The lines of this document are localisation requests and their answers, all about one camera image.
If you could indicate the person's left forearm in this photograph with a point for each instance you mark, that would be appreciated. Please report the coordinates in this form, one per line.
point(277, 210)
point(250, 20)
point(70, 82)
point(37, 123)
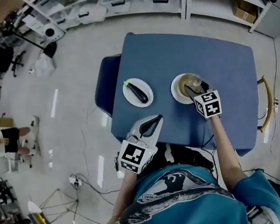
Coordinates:
point(124, 197)

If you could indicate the person's black trousers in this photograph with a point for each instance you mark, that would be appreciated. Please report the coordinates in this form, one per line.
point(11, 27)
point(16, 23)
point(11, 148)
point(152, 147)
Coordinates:
point(188, 156)

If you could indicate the blue covered table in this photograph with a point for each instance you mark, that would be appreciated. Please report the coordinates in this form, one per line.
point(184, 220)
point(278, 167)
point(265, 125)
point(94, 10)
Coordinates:
point(185, 50)

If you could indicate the brown cardboard box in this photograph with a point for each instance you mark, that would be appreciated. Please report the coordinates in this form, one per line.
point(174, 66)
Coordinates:
point(243, 12)

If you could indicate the person's right forearm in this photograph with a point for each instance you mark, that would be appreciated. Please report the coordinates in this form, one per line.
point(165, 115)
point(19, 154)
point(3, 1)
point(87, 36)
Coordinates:
point(226, 148)

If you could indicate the thin metal tripod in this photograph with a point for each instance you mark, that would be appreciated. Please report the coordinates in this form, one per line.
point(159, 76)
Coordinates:
point(65, 203)

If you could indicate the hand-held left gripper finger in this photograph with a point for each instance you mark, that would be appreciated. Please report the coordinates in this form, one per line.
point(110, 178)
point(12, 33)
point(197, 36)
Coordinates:
point(144, 121)
point(158, 130)

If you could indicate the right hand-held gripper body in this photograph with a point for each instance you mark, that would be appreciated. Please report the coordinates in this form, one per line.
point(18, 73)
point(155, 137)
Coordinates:
point(209, 106)

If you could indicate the tan bowl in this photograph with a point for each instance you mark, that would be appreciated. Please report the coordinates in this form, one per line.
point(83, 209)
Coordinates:
point(181, 83)

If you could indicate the purple eggplant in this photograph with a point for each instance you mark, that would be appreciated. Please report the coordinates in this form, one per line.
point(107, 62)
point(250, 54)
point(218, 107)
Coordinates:
point(137, 92)

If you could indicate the white and yellow board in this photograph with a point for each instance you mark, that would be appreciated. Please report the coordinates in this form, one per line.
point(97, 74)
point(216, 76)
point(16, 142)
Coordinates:
point(38, 218)

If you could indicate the person's teal printed T-shirt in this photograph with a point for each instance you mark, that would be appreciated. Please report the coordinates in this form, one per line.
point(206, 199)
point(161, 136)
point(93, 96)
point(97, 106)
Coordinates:
point(184, 219)

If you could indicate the black device box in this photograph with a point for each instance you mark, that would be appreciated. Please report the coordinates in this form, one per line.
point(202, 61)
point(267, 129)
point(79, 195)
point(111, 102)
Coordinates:
point(119, 166)

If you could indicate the white round plate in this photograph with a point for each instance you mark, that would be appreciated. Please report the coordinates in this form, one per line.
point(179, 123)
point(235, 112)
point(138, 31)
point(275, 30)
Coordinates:
point(176, 95)
point(145, 87)

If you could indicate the white power strip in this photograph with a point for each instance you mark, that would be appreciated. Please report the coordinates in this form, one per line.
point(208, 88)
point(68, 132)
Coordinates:
point(76, 181)

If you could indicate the blue padded chair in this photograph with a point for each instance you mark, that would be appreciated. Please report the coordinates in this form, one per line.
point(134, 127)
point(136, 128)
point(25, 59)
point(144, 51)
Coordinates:
point(105, 88)

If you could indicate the white appliance with round hole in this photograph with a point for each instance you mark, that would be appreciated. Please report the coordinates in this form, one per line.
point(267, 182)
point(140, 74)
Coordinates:
point(52, 32)

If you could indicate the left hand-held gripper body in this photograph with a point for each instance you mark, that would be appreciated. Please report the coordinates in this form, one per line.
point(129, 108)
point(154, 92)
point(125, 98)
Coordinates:
point(136, 156)

